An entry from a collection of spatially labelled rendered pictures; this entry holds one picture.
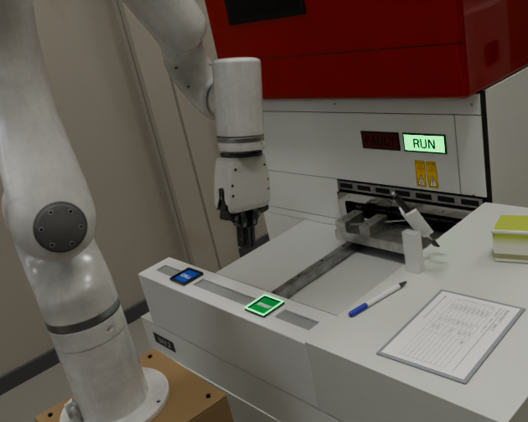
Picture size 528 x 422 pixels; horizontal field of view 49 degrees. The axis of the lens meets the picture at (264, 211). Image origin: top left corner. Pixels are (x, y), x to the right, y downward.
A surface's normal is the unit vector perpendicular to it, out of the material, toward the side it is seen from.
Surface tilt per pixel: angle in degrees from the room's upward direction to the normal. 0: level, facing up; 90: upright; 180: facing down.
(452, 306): 0
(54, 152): 64
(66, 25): 90
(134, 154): 90
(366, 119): 90
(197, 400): 2
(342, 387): 90
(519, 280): 0
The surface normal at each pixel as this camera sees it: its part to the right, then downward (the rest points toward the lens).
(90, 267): 0.30, -0.83
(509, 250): -0.51, 0.41
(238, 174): 0.54, 0.14
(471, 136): -0.71, 0.39
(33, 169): 0.22, -0.22
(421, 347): -0.20, -0.91
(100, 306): 0.78, 0.03
